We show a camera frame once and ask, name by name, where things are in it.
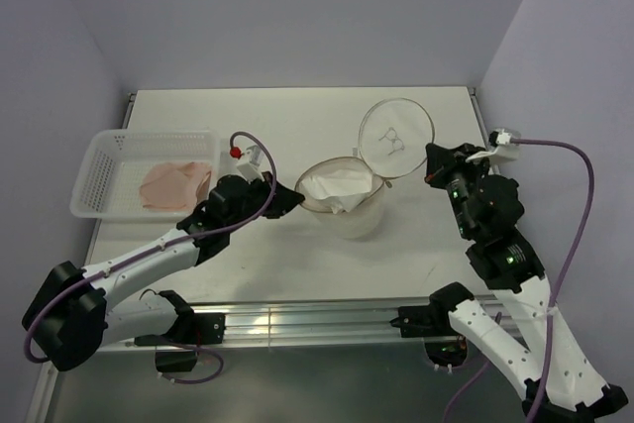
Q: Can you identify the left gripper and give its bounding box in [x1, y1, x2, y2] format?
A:
[225, 170, 303, 233]

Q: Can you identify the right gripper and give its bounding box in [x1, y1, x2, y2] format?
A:
[421, 140, 489, 236]

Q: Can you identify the white bra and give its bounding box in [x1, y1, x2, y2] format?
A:
[300, 169, 372, 214]

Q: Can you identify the pink bra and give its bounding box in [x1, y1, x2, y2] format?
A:
[139, 161, 213, 212]

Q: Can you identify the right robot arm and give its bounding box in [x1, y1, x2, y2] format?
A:
[425, 143, 629, 422]

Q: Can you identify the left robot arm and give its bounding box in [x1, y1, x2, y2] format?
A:
[22, 172, 305, 371]

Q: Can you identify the white plastic basket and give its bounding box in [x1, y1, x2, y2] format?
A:
[69, 129, 221, 222]

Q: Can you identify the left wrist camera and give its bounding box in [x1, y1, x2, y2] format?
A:
[236, 145, 263, 182]

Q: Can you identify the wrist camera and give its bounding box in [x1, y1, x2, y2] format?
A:
[236, 145, 263, 182]
[466, 128, 521, 166]

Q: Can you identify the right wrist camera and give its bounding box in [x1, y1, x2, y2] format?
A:
[466, 128, 521, 166]

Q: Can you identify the aluminium frame rail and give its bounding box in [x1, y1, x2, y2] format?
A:
[47, 296, 501, 350]

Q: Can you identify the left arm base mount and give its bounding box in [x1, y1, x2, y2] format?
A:
[134, 313, 225, 384]

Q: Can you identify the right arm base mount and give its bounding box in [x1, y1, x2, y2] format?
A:
[389, 304, 469, 369]

